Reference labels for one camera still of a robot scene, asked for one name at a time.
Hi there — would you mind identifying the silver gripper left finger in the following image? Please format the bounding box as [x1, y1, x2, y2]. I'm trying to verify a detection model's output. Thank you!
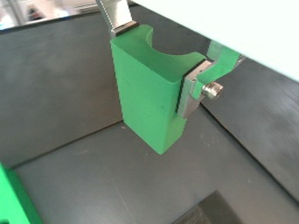
[96, 0, 138, 38]

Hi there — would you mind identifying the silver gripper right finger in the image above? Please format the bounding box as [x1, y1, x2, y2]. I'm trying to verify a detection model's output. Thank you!
[176, 39, 246, 119]

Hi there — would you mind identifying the green arch block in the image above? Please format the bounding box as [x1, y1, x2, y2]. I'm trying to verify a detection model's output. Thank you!
[110, 24, 205, 154]

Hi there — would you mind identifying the green shape sorter board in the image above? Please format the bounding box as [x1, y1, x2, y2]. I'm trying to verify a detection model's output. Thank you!
[0, 163, 42, 224]

